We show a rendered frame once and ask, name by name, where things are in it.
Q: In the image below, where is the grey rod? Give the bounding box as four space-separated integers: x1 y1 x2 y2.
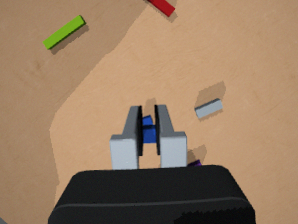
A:
194 98 223 118

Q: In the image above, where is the small blue cube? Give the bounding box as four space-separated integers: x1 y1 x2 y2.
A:
143 124 156 144
143 115 153 125

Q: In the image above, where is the purple rod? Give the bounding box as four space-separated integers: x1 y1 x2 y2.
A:
188 159 201 166

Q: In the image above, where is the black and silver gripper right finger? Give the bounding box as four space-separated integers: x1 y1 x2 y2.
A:
154 104 187 168

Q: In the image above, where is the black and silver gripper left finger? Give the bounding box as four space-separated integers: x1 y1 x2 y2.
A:
109 105 143 170

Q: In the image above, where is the red rod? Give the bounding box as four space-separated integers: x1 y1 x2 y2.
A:
147 0 175 17

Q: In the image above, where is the lime green rod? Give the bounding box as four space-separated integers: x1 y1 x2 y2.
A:
43 15 87 50

